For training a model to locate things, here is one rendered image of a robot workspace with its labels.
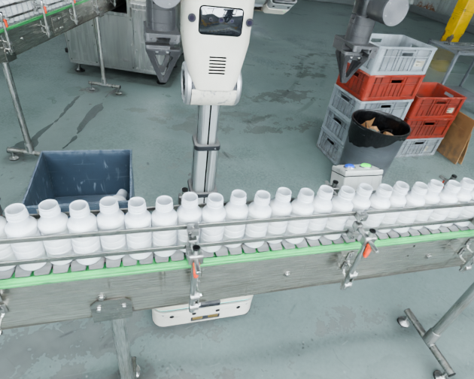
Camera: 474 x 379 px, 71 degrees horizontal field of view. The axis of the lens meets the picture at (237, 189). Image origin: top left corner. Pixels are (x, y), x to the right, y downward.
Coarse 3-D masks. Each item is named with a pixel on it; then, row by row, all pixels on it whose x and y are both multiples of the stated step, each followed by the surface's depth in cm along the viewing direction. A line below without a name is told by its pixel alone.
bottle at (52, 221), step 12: (48, 204) 71; (48, 216) 69; (60, 216) 72; (48, 228) 70; (60, 228) 71; (60, 240) 73; (48, 252) 75; (60, 252) 75; (72, 252) 78; (60, 264) 77
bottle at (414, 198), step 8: (416, 184) 96; (424, 184) 95; (408, 192) 97; (416, 192) 94; (424, 192) 93; (408, 200) 96; (416, 200) 95; (424, 200) 96; (400, 216) 99; (408, 216) 98; (416, 216) 98; (400, 232) 102
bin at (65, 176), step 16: (48, 160) 123; (64, 160) 125; (80, 160) 126; (96, 160) 128; (112, 160) 130; (128, 160) 131; (32, 176) 109; (48, 176) 126; (64, 176) 129; (80, 176) 130; (96, 176) 132; (112, 176) 134; (128, 176) 136; (32, 192) 108; (48, 192) 125; (64, 192) 133; (80, 192) 135; (96, 192) 137; (112, 192) 139; (128, 192) 141; (32, 208) 99; (64, 208) 102; (96, 208) 105
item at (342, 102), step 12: (336, 84) 307; (336, 96) 308; (348, 96) 294; (336, 108) 311; (348, 108) 296; (360, 108) 285; (372, 108) 291; (384, 108) 295; (396, 108) 301; (408, 108) 306; (348, 120) 297
